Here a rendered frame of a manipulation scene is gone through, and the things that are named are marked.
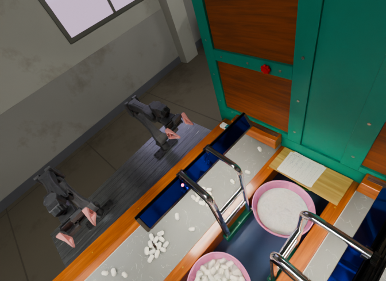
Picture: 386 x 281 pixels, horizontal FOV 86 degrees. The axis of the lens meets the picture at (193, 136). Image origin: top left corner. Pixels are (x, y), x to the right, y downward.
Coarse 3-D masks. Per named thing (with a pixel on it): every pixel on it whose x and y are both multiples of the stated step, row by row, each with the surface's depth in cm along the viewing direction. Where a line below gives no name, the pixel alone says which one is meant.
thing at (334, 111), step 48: (192, 0) 92; (240, 0) 76; (288, 0) 64; (336, 0) 55; (384, 0) 49; (240, 48) 92; (288, 48) 75; (336, 48) 63; (384, 48) 55; (240, 96) 115; (288, 96) 90; (336, 96) 74; (384, 96) 62; (336, 144) 88; (384, 144) 73
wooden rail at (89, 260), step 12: (228, 120) 140; (216, 132) 136; (204, 144) 132; (192, 156) 128; (180, 168) 125; (168, 180) 122; (156, 192) 119; (144, 204) 116; (132, 216) 113; (108, 228) 112; (120, 228) 110; (132, 228) 110; (96, 240) 110; (108, 240) 108; (120, 240) 107; (84, 252) 107; (96, 252) 105; (108, 252) 105; (72, 264) 105; (84, 264) 103; (96, 264) 103; (60, 276) 103; (72, 276) 101; (84, 276) 101
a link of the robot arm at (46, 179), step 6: (48, 168) 106; (54, 168) 110; (48, 174) 103; (54, 174) 107; (60, 174) 111; (36, 180) 103; (42, 180) 102; (48, 180) 100; (54, 180) 101; (48, 186) 97; (54, 186) 97; (60, 186) 101; (48, 192) 95; (54, 192) 94; (60, 192) 93
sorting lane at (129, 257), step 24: (240, 144) 127; (264, 144) 122; (216, 168) 121; (192, 192) 115; (216, 192) 111; (168, 216) 110; (192, 216) 106; (144, 240) 105; (168, 240) 102; (192, 240) 98; (120, 264) 101; (144, 264) 98; (168, 264) 95
